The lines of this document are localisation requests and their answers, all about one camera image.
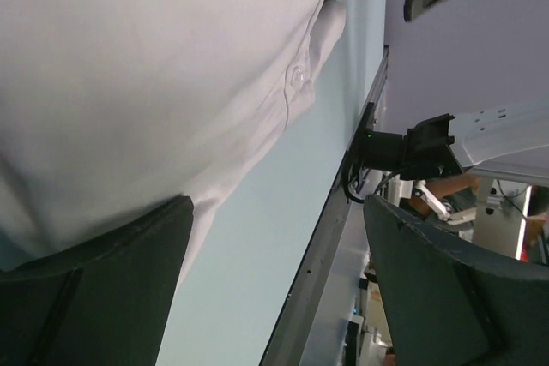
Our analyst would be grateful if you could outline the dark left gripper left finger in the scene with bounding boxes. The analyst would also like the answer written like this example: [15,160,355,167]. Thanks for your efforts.
[1,196,194,366]

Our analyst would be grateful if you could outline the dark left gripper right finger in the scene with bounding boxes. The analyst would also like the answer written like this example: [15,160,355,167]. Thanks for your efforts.
[363,195,548,365]

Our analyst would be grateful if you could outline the white long sleeve shirt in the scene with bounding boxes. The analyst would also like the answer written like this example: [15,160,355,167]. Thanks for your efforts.
[1,0,346,273]

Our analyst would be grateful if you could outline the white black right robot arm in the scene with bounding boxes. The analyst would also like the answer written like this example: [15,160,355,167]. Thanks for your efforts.
[341,0,548,183]

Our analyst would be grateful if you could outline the aluminium frame rail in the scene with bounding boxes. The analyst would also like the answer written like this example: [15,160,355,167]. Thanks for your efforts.
[367,45,389,104]

